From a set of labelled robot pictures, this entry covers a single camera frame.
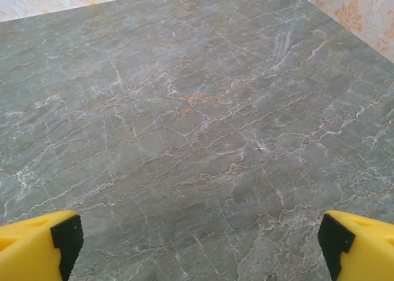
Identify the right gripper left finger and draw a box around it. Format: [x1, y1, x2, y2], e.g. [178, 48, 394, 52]
[0, 210, 84, 281]

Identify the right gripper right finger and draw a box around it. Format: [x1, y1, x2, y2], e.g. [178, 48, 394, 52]
[317, 209, 394, 281]

